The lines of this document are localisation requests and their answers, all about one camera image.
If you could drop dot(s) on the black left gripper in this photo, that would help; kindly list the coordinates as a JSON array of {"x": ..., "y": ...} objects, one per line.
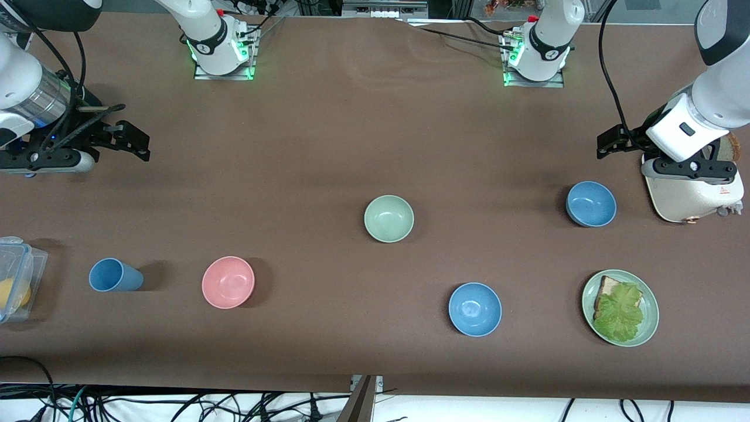
[{"x": 634, "y": 140}]

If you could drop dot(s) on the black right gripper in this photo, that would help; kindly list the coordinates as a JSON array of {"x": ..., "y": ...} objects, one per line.
[{"x": 88, "y": 132}]

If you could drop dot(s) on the green bowl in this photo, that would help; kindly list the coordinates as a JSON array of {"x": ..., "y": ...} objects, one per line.
[{"x": 388, "y": 218}]

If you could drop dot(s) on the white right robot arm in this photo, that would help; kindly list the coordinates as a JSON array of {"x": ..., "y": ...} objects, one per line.
[{"x": 205, "y": 35}]

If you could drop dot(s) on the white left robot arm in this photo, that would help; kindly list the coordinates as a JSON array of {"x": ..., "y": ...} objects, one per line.
[{"x": 726, "y": 88}]

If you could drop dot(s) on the blue bowl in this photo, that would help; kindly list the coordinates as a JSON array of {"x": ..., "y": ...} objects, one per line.
[
  {"x": 590, "y": 203},
  {"x": 474, "y": 309}
]

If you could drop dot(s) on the pink bowl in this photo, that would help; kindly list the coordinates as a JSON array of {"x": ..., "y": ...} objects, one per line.
[{"x": 228, "y": 282}]

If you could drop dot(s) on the cream white toaster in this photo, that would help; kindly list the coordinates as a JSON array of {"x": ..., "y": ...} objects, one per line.
[{"x": 685, "y": 199}]

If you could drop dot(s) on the blue cup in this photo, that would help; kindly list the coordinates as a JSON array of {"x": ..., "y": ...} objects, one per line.
[{"x": 114, "y": 275}]

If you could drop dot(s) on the bread slice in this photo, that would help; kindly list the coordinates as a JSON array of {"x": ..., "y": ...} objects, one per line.
[{"x": 609, "y": 287}]

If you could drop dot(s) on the clear plastic container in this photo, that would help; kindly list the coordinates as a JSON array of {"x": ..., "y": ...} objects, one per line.
[{"x": 32, "y": 264}]

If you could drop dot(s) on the green lettuce leaf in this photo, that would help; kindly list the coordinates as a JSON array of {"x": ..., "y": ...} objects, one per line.
[{"x": 618, "y": 313}]

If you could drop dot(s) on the green plate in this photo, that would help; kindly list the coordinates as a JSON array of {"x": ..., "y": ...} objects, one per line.
[{"x": 650, "y": 310}]

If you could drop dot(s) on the yellow round food item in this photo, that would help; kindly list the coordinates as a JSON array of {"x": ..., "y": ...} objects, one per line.
[{"x": 14, "y": 294}]

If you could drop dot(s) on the brown table cover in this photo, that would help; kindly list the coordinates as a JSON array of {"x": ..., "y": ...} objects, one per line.
[{"x": 375, "y": 129}]

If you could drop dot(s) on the dark angled beam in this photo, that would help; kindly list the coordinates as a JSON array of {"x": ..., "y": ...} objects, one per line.
[{"x": 360, "y": 404}]

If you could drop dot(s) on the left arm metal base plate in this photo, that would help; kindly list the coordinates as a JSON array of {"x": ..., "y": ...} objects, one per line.
[{"x": 556, "y": 82}]

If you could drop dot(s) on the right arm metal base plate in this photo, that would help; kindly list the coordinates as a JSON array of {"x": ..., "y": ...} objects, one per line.
[{"x": 249, "y": 70}]

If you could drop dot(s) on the small metal bracket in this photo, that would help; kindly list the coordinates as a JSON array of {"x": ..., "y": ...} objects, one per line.
[{"x": 379, "y": 382}]

